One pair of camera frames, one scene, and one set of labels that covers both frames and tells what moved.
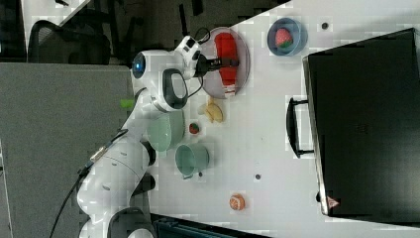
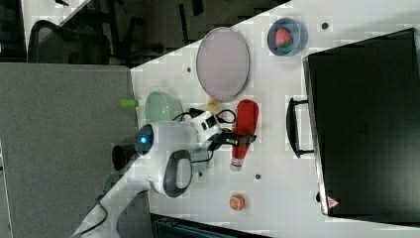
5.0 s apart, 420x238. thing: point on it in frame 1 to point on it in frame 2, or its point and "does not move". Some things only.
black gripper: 205,64 to 227,136
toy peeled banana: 212,110 does not move
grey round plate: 212,81 does not move
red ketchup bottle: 227,50 to 246,118
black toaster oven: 362,122 does not move
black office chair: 52,44 does not move
